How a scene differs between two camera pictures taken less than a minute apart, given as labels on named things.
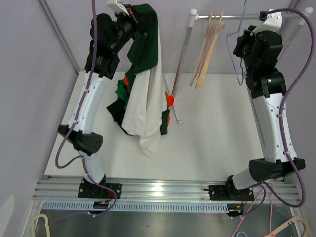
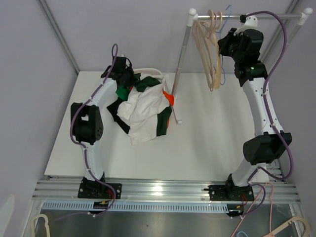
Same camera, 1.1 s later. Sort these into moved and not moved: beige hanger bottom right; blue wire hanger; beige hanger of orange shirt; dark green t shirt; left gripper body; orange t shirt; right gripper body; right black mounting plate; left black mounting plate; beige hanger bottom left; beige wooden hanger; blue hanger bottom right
Moved: right gripper body; dark green t shirt; left gripper body; beige hanger of orange shirt; beige wooden hanger; blue wire hanger
Not moved: beige hanger bottom right; right black mounting plate; beige hanger bottom left; blue hanger bottom right; orange t shirt; left black mounting plate
